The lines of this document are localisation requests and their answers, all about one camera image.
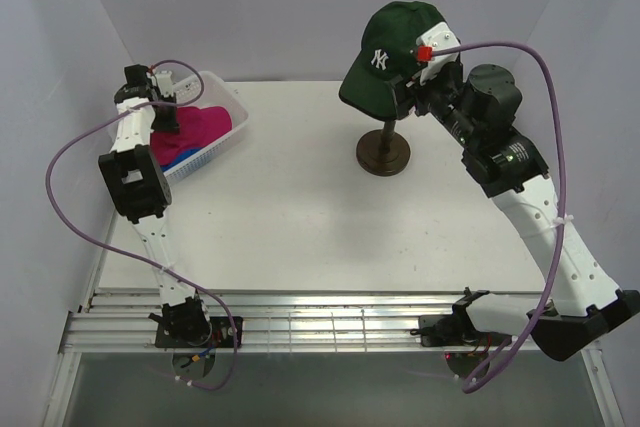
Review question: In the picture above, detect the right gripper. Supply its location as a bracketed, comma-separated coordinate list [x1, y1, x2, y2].
[384, 59, 478, 149]

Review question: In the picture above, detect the pink cap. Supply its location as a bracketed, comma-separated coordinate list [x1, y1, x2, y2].
[150, 106, 233, 167]

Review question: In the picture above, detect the dark green NY cap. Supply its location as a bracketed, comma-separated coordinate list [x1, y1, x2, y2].
[338, 1, 444, 122]

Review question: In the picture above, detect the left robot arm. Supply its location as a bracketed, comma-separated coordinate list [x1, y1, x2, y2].
[98, 64, 212, 347]

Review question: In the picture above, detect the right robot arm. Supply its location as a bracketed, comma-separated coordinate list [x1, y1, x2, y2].
[390, 60, 639, 361]

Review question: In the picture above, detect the blue cap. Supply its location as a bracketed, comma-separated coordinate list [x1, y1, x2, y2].
[161, 148, 199, 172]

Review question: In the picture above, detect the white plastic basket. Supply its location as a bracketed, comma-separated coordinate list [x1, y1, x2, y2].
[112, 71, 249, 186]

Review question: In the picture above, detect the blue logo sticker right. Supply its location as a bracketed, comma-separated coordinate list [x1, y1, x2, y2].
[457, 79, 491, 93]

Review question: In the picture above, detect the brown mannequin stand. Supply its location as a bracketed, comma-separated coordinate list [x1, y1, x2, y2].
[356, 121, 411, 177]

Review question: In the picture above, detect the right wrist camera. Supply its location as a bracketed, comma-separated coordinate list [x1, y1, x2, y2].
[415, 21, 460, 85]

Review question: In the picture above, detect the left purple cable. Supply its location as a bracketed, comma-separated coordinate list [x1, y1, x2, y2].
[45, 59, 239, 393]

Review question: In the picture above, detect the purple cable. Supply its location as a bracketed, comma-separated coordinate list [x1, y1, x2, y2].
[45, 59, 239, 393]
[432, 40, 571, 395]

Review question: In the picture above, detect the aluminium rail frame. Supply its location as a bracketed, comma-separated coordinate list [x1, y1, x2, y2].
[42, 80, 626, 427]

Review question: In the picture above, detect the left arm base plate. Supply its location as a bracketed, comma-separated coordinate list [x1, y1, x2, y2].
[153, 316, 244, 349]

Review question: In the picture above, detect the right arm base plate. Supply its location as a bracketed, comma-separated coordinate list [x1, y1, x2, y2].
[410, 314, 511, 348]

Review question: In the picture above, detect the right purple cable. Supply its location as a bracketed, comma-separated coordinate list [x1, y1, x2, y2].
[432, 40, 571, 395]

